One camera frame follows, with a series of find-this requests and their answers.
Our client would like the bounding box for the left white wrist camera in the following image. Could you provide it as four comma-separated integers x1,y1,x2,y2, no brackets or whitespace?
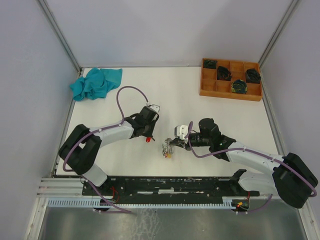
147,104,160,113

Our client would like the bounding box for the dark rolled sock right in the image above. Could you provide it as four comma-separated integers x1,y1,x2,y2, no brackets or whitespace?
245,68,261,84

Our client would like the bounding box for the wooden compartment tray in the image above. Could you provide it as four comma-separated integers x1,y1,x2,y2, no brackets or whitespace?
199,58,263,102

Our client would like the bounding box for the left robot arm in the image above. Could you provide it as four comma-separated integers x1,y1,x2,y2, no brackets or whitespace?
58,104,160,195

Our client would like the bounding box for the dark rolled sock blue-yellow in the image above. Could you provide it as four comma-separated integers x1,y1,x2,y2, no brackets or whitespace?
231,79,248,94

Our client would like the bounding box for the aluminium corner post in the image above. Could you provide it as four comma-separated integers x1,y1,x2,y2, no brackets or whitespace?
257,0,301,66
36,0,82,74

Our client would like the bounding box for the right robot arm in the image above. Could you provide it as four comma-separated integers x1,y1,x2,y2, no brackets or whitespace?
167,118,319,209

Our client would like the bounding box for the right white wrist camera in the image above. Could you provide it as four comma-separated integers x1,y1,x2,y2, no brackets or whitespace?
174,125,190,140

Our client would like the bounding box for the teal cloth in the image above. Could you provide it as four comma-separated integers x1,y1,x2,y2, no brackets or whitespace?
69,67,123,102

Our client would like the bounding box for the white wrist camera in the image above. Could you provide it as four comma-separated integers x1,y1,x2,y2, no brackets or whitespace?
174,125,190,140
147,104,160,113

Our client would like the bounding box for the red key tag with key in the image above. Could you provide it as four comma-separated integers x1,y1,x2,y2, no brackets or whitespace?
146,136,155,143

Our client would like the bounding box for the white cable duct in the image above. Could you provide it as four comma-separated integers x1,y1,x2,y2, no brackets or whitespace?
47,197,236,210

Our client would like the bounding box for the dark rolled sock top-left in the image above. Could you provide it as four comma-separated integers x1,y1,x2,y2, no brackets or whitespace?
203,58,218,70

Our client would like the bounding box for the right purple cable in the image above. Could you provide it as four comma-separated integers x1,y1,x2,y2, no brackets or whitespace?
184,121,318,216

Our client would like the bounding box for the left aluminium corner post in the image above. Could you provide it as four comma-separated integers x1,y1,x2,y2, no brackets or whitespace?
36,0,82,74

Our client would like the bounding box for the right aluminium corner post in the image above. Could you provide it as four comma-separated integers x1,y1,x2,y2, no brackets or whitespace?
257,0,301,66

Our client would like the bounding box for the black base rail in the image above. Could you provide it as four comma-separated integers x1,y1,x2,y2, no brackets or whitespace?
82,169,260,204

